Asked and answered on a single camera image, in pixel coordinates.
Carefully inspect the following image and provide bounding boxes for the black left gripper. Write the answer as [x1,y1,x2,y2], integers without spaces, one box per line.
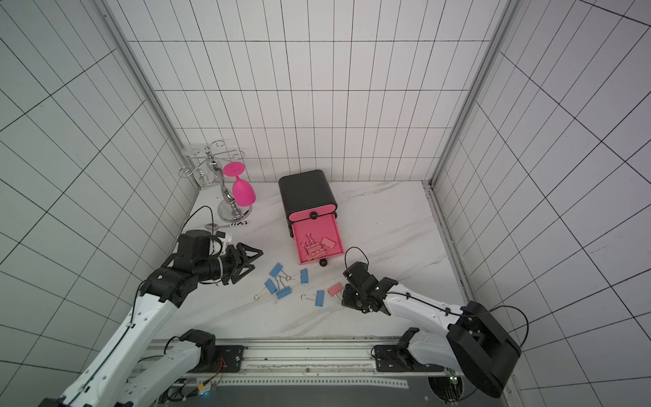
[195,243,264,287]

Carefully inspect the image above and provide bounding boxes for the pink binder clip bottom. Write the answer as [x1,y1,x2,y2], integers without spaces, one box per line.
[304,243,327,256]

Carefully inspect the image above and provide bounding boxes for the pink drawer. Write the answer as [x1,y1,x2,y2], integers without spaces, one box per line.
[288,203,337,223]
[290,214,344,265]

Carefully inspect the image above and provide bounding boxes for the pink top drawer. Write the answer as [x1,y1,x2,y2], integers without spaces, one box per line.
[288,203,337,223]

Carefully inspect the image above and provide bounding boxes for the pink binder clip lone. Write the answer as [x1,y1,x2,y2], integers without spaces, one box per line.
[320,237,337,249]

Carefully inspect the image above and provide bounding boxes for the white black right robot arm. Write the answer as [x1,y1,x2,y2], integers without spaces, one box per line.
[342,268,522,402]

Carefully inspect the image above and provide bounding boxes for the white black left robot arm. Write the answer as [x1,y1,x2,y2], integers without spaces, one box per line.
[41,230,264,406]

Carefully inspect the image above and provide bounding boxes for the black drawer cabinet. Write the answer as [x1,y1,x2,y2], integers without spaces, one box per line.
[278,170,338,227]

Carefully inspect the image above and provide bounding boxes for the chrome glass rack stand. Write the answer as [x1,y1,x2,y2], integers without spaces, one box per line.
[202,139,253,224]

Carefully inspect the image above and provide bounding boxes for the magenta plastic wine glass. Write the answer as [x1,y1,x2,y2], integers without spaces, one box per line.
[223,162,257,207]

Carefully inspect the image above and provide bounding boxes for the clear wine glass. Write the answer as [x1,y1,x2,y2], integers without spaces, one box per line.
[178,144,216,188]

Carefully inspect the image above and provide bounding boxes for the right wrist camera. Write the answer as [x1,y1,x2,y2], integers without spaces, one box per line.
[343,261,378,292]

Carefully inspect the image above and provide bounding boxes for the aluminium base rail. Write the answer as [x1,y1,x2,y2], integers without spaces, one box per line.
[146,335,520,390]

